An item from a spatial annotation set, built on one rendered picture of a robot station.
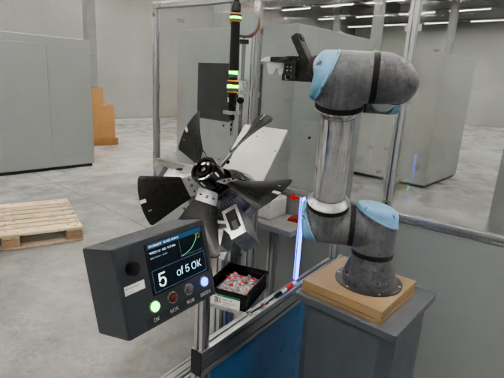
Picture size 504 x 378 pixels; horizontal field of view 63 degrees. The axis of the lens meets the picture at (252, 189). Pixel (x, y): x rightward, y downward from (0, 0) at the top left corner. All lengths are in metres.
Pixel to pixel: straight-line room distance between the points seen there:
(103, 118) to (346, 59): 9.03
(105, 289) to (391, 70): 0.75
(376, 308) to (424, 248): 1.03
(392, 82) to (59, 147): 6.68
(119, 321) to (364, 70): 0.73
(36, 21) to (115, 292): 13.63
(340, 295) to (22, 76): 6.38
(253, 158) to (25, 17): 12.61
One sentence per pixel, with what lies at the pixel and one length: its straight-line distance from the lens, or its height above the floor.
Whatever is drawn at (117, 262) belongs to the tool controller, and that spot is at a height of 1.23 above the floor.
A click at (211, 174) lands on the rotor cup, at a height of 1.21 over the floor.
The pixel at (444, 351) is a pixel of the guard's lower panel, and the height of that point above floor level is 0.38.
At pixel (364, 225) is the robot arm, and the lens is 1.16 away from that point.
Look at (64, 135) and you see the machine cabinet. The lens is 7.36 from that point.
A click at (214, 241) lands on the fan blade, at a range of 1.63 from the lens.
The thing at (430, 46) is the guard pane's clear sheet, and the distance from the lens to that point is 2.06.
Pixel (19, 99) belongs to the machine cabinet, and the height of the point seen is 1.12.
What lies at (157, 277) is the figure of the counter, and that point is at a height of 1.17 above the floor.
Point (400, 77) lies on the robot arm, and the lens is 0.98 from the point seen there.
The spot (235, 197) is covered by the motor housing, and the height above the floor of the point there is 1.10.
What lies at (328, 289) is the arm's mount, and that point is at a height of 1.04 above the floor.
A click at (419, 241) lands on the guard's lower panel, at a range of 2.14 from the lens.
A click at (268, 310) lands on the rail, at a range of 1.44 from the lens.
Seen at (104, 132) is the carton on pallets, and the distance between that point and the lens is 9.90.
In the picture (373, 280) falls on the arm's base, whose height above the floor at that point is 1.08.
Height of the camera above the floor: 1.59
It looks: 15 degrees down
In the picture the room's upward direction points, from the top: 3 degrees clockwise
